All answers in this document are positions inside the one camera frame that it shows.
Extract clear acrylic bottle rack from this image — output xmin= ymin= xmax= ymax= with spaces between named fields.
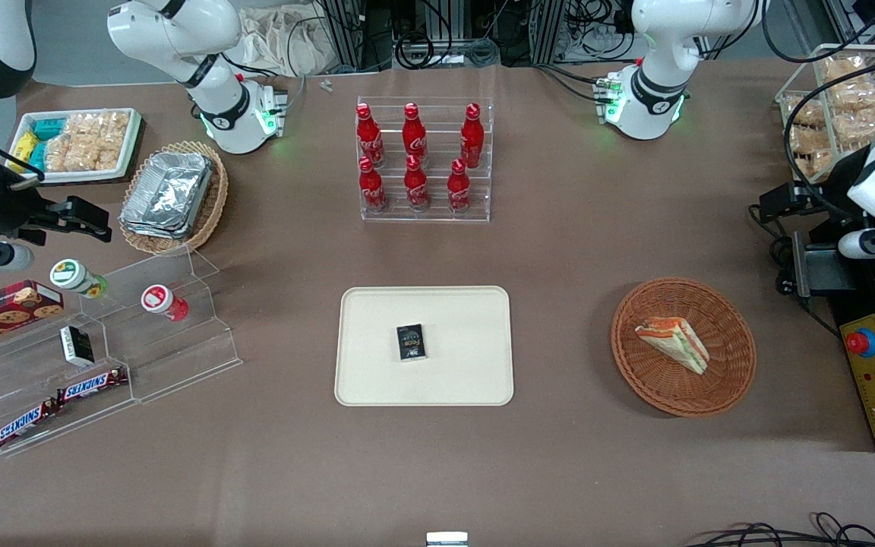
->
xmin=355 ymin=96 xmax=496 ymax=224

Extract beige cloth bag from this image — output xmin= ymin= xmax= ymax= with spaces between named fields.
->
xmin=238 ymin=4 xmax=341 ymax=77

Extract red cola bottle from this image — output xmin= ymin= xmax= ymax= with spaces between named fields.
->
xmin=359 ymin=157 xmax=389 ymax=214
xmin=404 ymin=155 xmax=431 ymax=212
xmin=460 ymin=103 xmax=485 ymax=169
xmin=356 ymin=103 xmax=386 ymax=168
xmin=403 ymin=103 xmax=428 ymax=165
xmin=447 ymin=158 xmax=472 ymax=216

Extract cream plastic serving tray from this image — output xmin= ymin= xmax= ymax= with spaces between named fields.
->
xmin=334 ymin=286 xmax=515 ymax=407

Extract clear bin of snacks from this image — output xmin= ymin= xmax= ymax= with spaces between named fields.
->
xmin=775 ymin=43 xmax=875 ymax=185

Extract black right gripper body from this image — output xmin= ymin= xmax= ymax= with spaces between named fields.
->
xmin=0 ymin=181 xmax=55 ymax=263

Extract black floor cables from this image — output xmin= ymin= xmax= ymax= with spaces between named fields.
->
xmin=682 ymin=512 xmax=875 ymax=547

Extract small black white box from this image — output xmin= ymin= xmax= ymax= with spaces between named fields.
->
xmin=58 ymin=325 xmax=96 ymax=368

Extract clear cracker bag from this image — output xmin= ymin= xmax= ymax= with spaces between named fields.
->
xmin=822 ymin=55 xmax=867 ymax=84
xmin=831 ymin=79 xmax=875 ymax=116
xmin=834 ymin=111 xmax=875 ymax=147
xmin=784 ymin=96 xmax=838 ymax=181

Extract black tissue pack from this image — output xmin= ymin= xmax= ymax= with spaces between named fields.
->
xmin=396 ymin=324 xmax=428 ymax=362

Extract snickers chocolate bar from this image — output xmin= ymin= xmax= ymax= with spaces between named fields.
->
xmin=55 ymin=367 xmax=129 ymax=404
xmin=0 ymin=400 xmax=59 ymax=450

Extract white rectangular snack tray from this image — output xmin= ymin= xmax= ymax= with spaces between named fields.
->
xmin=9 ymin=108 xmax=143 ymax=185

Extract clear rice cracker pack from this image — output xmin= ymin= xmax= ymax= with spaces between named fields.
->
xmin=100 ymin=112 xmax=132 ymax=171
xmin=65 ymin=113 xmax=106 ymax=172
xmin=43 ymin=134 xmax=74 ymax=172

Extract triangle sandwich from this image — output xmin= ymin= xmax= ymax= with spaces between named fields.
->
xmin=634 ymin=316 xmax=711 ymax=376

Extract orange brown wicker basket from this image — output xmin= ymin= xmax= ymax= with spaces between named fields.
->
xmin=610 ymin=277 xmax=757 ymax=418

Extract aluminium frame with cables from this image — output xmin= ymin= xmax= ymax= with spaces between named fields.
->
xmin=314 ymin=0 xmax=640 ymax=73

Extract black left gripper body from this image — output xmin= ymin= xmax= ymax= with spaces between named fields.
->
xmin=805 ymin=147 xmax=875 ymax=230

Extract black looping arm cable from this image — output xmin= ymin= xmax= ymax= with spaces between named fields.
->
xmin=782 ymin=52 xmax=875 ymax=223

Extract red cookie box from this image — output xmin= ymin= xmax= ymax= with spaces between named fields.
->
xmin=0 ymin=280 xmax=65 ymax=353

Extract aluminium foil container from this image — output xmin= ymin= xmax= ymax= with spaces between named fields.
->
xmin=119 ymin=217 xmax=191 ymax=242
xmin=122 ymin=151 xmax=215 ymax=230

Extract grey black box device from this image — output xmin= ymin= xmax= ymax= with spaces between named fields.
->
xmin=789 ymin=234 xmax=842 ymax=299

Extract light wicker basket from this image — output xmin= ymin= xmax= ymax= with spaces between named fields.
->
xmin=118 ymin=141 xmax=229 ymax=256

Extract clear acrylic stepped shelf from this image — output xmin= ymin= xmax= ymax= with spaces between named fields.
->
xmin=0 ymin=245 xmax=244 ymax=458

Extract yellow snack packet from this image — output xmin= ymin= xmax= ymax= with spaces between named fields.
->
xmin=10 ymin=131 xmax=39 ymax=172

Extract green lidded cup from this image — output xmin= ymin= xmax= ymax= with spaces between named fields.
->
xmin=49 ymin=258 xmax=109 ymax=299

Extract red lidded cup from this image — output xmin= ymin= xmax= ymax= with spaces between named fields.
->
xmin=141 ymin=283 xmax=190 ymax=322

